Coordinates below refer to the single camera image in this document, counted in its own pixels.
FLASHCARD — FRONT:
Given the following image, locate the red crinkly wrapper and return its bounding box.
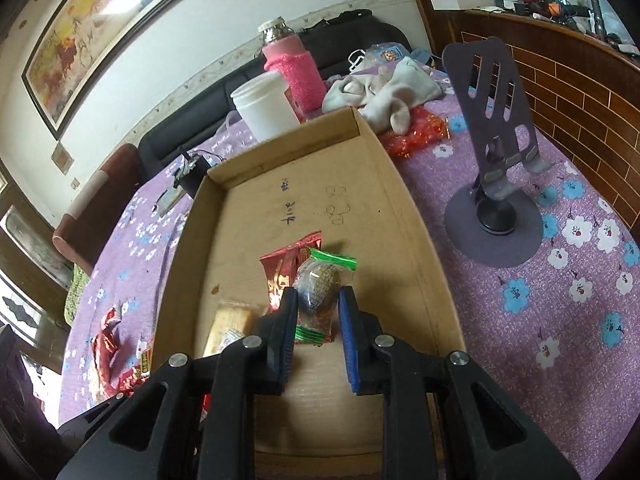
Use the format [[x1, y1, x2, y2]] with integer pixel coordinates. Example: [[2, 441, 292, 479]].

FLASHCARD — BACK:
[[379, 112, 451, 160]]

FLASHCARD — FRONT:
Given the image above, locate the pink sleeved thermos bottle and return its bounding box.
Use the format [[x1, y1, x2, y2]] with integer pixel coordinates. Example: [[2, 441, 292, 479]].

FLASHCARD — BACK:
[[257, 17, 327, 113]]

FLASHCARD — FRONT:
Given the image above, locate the blue print plastic bag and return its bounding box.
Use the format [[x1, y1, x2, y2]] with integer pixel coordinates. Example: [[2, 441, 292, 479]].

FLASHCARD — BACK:
[[362, 41, 412, 68]]

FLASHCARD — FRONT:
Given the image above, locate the purple floral tablecloth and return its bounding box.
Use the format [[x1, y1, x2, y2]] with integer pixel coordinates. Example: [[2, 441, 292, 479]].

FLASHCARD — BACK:
[[57, 92, 640, 480]]

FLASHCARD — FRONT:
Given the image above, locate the brown armchair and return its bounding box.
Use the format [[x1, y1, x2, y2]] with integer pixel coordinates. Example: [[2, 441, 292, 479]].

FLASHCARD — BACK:
[[52, 142, 143, 276]]

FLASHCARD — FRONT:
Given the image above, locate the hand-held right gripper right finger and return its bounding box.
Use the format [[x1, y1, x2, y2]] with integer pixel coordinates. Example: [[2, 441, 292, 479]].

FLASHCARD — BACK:
[[338, 285, 583, 480]]

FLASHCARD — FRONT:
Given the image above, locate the white plastic jar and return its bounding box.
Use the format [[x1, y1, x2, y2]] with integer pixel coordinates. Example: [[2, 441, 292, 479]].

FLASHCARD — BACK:
[[230, 71, 302, 143]]

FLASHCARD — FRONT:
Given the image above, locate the yellow cake packet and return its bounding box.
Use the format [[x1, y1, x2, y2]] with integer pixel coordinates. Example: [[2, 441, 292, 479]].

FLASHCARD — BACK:
[[202, 299, 266, 358]]

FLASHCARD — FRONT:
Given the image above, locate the dark red gold-print packet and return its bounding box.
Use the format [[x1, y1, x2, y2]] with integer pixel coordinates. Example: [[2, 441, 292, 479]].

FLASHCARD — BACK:
[[259, 231, 323, 316]]

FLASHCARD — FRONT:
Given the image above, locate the clear green-edged snack packet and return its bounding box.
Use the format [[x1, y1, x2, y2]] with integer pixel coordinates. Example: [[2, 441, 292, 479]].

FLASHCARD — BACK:
[[291, 247, 359, 346]]

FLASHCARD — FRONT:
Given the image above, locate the shiny red gold packet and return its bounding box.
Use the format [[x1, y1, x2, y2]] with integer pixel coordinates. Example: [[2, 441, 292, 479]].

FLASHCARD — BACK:
[[90, 306, 125, 401]]

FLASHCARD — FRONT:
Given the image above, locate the small wall certificate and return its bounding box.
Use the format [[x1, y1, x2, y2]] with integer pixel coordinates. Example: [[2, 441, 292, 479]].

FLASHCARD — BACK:
[[51, 142, 76, 176]]

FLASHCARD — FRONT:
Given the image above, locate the grey phone stand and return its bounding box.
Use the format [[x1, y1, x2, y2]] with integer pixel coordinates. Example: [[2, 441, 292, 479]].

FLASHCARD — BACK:
[[441, 36, 557, 267]]

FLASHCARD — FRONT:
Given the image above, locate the grey cloth pile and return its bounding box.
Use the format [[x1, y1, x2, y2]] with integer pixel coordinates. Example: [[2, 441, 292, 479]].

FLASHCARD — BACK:
[[321, 57, 445, 136]]

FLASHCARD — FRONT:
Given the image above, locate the wooden glass-pane door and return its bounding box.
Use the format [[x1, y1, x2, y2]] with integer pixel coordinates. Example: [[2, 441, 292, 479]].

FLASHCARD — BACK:
[[0, 160, 76, 356]]

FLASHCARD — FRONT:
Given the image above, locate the dark cloth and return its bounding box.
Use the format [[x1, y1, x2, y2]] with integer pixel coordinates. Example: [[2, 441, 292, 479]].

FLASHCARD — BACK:
[[0, 325, 61, 480]]

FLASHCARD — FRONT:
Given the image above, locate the framed horse painting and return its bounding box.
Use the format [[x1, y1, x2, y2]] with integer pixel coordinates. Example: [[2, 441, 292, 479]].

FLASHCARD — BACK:
[[21, 0, 202, 141]]

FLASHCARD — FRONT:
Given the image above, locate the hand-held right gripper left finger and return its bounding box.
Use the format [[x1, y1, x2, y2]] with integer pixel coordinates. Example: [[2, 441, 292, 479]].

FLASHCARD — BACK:
[[56, 286, 301, 480]]

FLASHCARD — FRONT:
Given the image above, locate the wooden brick-pattern counter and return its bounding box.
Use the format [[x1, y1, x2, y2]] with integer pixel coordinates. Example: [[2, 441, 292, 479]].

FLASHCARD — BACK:
[[440, 2, 640, 221]]

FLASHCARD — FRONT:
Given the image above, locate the shallow cardboard box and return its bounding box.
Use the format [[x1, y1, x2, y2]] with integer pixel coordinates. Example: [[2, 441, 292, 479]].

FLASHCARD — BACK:
[[150, 106, 468, 466]]

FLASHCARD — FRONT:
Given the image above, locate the black sofa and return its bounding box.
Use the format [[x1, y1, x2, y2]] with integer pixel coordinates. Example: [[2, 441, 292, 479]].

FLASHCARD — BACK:
[[137, 9, 408, 186]]

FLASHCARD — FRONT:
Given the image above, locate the green patterned blanket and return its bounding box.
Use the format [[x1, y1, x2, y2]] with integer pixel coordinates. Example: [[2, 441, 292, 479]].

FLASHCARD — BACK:
[[62, 262, 91, 328]]

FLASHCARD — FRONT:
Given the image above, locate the small black motor device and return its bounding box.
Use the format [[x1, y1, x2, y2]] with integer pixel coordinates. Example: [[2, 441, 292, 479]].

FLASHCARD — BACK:
[[172, 152, 223, 201]]

